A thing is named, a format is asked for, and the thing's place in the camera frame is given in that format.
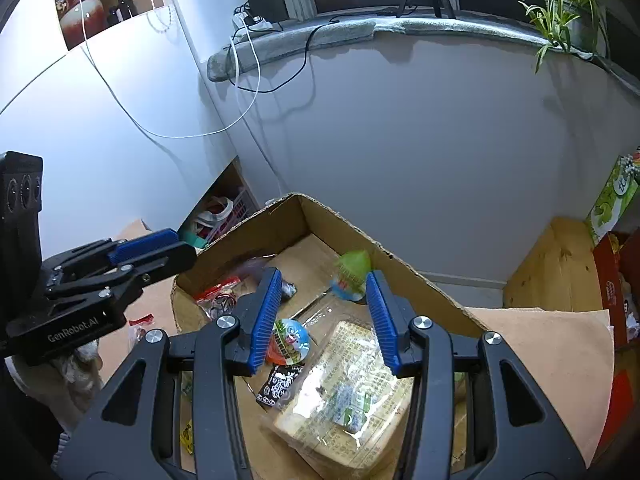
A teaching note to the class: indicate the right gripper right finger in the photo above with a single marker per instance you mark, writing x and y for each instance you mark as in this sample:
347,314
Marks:
512,429

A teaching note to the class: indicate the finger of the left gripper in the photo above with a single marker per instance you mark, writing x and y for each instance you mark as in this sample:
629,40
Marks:
163,263
131,249

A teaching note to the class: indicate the red clear snack bag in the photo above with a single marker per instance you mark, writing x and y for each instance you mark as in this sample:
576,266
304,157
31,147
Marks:
222,298

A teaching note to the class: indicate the red dried fruit packet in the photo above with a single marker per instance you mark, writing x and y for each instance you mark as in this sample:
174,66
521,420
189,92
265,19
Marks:
142,325

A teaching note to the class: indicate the dark chocolate bar wrapper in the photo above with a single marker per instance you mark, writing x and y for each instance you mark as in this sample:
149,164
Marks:
276,386

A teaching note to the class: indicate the packaged sliced bread loaf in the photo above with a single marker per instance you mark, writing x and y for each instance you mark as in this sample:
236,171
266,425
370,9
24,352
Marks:
345,412

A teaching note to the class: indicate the yellow candy packet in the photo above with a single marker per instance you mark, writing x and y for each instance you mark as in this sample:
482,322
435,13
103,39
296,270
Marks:
186,437

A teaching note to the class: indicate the green egg jelly cup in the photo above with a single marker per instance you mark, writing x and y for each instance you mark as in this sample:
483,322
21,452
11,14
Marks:
350,275

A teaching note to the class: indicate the open cardboard box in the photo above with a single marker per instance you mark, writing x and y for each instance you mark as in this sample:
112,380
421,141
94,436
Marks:
306,237

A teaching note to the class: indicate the wooden side cabinet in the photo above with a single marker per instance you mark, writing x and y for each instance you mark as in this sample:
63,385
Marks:
559,272

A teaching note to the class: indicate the grey windowsill cloth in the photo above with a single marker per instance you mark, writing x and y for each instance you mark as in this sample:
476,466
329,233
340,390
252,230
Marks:
271,47

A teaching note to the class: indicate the red cardboard box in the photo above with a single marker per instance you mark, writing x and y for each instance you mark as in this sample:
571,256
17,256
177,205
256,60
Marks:
617,262

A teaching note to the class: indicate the white power strip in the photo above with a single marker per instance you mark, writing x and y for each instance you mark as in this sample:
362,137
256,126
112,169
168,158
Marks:
245,20

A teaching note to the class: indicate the red white vase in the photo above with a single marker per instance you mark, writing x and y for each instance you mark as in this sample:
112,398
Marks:
80,19

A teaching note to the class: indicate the green tissue box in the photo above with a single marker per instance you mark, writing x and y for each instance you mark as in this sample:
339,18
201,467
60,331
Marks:
621,188

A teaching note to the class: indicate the potted spider plant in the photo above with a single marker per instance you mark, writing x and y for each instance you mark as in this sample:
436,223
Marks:
568,25

